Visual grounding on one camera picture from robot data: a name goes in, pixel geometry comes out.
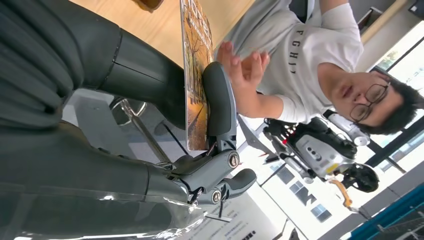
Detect person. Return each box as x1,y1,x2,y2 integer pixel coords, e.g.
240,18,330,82
215,0,424,137

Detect white and black robot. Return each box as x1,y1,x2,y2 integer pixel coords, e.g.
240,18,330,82
263,109,381,210

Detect black framed glasses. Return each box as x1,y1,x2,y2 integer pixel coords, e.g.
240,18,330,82
349,81,392,124

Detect white printed sign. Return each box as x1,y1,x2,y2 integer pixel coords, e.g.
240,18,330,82
185,192,281,240

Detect blue barrier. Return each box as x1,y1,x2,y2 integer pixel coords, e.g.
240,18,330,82
344,183,424,240

